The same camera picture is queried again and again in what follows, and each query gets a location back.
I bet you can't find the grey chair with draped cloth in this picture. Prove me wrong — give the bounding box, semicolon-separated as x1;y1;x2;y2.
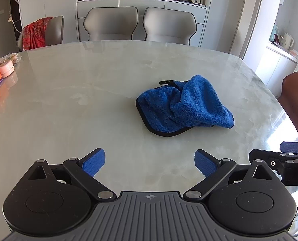
16;16;64;52

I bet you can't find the white kettle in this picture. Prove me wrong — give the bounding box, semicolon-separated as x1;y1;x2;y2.
281;32;295;51

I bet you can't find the clear plastic snack bag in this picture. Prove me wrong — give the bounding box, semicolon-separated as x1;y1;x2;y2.
0;53;22;65

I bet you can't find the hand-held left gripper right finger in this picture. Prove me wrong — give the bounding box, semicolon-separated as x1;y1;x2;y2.
183;149;274;202

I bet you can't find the white low cabinet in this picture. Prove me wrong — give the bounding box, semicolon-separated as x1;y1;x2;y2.
255;43;298;99

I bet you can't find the blue towel with black edge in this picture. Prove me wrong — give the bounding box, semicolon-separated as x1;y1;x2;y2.
135;75;235;138

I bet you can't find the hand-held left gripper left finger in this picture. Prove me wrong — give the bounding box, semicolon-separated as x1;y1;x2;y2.
25;148;117;202

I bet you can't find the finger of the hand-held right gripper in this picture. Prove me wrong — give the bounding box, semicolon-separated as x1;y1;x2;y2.
248;149;287;174
279;142;298;160

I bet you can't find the pink round jar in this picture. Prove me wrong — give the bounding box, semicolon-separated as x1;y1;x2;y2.
0;61;15;78

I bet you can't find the grey dining chair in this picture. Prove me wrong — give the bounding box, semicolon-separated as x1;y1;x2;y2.
143;6;197;46
83;6;139;42

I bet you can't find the brown leather chair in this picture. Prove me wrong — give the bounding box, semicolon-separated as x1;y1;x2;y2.
277;71;298;142

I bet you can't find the red patterned cloth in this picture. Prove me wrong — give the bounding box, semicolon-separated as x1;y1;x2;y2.
22;17;55;52

